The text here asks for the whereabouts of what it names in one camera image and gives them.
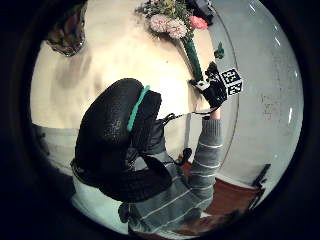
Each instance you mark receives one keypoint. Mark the flower bouquet with green stem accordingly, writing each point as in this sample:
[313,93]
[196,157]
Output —
[193,55]

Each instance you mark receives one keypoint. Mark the small green leaf sprig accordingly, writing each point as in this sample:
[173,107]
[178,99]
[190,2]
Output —
[219,51]

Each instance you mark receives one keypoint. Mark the white marker cube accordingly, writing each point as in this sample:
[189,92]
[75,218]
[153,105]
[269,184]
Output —
[232,81]

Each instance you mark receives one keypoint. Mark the the person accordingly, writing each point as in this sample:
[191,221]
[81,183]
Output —
[150,220]

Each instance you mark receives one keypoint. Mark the dark object behind flowers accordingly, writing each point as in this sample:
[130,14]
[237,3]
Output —
[203,10]

